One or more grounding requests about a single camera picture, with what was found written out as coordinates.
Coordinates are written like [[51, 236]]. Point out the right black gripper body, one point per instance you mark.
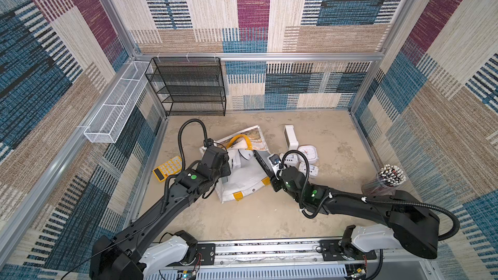
[[270, 169]]

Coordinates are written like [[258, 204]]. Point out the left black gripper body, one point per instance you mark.
[[225, 170]]

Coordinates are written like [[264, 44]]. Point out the white canvas tote bag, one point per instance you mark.
[[246, 174]]

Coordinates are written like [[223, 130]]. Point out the small white gadget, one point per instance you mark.
[[292, 160]]

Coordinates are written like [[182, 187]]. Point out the white square alarm clock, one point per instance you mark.
[[310, 152]]

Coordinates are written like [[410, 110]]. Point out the white cube digital clock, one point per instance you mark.
[[290, 137]]

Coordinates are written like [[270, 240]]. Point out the grey white device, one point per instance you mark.
[[262, 157]]

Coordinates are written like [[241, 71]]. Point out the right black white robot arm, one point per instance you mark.
[[399, 220]]

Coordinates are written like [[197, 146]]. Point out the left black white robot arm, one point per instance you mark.
[[167, 210]]

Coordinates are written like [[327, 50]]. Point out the yellow calculator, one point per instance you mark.
[[171, 167]]

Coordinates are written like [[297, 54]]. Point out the black mesh shelf rack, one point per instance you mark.
[[188, 86]]

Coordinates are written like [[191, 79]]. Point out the cup of pencils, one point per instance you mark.
[[387, 180]]

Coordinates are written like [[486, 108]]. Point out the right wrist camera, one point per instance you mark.
[[275, 162]]

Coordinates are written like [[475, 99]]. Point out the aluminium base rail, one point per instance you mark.
[[181, 256]]

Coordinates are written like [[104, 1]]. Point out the white wire mesh basket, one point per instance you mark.
[[107, 125]]

